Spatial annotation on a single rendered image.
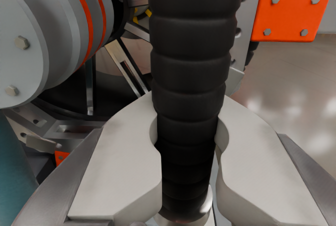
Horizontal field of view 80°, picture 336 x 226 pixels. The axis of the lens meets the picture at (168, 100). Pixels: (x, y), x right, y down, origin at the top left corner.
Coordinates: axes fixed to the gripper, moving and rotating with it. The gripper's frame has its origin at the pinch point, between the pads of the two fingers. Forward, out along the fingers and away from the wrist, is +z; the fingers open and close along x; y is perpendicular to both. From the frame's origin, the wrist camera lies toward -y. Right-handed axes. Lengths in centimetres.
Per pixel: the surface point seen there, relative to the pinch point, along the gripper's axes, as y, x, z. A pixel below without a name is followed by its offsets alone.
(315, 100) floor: 84, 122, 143
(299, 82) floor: 84, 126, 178
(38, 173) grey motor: 43, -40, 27
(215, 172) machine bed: 75, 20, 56
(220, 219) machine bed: 75, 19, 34
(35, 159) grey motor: 42, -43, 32
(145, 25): 9, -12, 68
